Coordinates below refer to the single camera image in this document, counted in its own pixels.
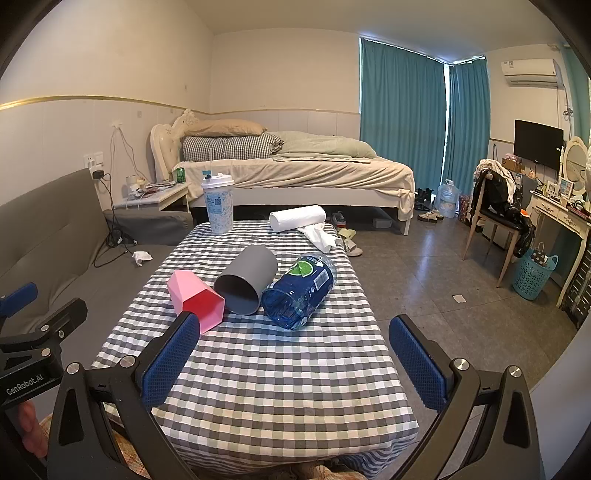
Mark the teal laundry basket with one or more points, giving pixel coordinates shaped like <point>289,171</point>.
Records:
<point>531,277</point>

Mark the grey sofa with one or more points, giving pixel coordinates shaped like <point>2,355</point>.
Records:
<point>51,230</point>

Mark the narrow teal curtain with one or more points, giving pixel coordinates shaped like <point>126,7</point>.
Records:
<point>467,120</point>

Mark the small crumpled white tissue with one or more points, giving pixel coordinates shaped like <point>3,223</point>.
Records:
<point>141,258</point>

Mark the white sneaker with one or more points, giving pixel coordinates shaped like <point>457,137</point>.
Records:
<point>428,216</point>

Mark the pink faceted cup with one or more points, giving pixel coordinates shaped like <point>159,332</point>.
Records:
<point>187,288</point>

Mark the white bed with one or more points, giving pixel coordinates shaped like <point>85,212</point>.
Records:
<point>323,177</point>

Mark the white lidded tumbler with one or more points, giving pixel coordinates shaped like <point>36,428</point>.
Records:
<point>219,207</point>

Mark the white nightstand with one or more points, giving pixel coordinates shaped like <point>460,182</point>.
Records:
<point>171,196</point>

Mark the black shoes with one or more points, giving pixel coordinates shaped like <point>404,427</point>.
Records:
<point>424,198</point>

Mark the black television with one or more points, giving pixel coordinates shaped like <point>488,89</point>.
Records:
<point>538,143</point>

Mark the grey cup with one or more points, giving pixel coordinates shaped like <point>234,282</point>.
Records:
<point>251,270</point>

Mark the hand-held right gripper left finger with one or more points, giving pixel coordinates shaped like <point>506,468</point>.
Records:
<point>170,355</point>

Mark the dark checkered quilt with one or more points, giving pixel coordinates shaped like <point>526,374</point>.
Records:
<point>226,147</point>

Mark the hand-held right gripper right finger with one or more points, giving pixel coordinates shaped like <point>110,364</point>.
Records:
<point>418,364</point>

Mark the paper scrap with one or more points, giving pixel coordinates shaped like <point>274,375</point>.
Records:
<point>460,298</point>

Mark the white dressing table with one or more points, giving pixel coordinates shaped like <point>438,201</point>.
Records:
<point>561,214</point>

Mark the pale green blanket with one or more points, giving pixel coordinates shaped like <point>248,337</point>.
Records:
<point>323,145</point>

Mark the large water jug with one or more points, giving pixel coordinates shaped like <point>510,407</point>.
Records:
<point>447,199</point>

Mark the white paper towel roll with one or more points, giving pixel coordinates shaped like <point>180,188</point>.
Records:
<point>295,218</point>

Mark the wooden leg chair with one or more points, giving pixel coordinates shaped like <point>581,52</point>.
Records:
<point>489,221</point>

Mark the grey sneakers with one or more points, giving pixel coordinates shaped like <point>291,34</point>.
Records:
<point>338,219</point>

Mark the white air conditioner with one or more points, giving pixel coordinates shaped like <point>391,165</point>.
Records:
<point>531,73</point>

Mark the white wall socket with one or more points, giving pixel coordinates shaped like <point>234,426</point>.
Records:
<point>93,159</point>

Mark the pale slippers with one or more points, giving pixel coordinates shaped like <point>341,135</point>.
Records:
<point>350,242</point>

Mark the oval white mirror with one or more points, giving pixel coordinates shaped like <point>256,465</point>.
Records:
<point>575,159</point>

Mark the black jacket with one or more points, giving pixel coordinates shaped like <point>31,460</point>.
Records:
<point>521,226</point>

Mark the tan pillow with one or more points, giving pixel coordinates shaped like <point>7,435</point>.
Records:
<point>221,128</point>

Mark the blue label plastic bottle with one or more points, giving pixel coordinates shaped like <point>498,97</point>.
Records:
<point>298,286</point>

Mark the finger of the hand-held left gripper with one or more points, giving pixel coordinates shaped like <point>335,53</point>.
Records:
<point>21,295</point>
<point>64,316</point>

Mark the grey checkered tablecloth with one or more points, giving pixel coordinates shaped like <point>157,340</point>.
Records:
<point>263,374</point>

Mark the wide teal curtain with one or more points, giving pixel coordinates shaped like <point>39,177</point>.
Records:
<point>401,110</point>

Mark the person's left hand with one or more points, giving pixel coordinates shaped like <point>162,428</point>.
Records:
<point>31,429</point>

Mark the white clothes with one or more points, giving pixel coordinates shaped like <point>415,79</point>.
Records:
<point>501,173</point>

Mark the green bottle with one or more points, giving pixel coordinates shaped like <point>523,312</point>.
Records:
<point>181,177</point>

